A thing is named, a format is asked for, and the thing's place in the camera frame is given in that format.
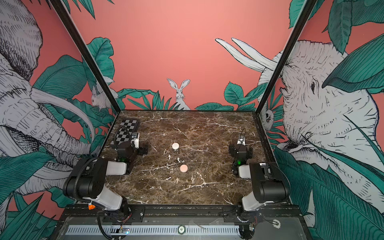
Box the pink earbuds charging case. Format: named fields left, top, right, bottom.
left=180, top=165, right=189, bottom=173

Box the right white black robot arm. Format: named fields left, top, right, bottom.
left=229, top=144, right=291, bottom=212

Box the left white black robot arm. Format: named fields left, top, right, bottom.
left=63, top=139, right=148, bottom=212

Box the white round charging case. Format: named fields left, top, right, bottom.
left=172, top=143, right=180, bottom=150

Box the black white checkerboard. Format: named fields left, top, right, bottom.
left=110, top=118, right=140, bottom=148

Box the white perforated vent strip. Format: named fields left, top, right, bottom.
left=65, top=224, right=241, bottom=236

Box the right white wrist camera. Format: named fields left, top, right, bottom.
left=237, top=136, right=246, bottom=146

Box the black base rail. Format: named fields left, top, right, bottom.
left=59, top=204, right=304, bottom=224

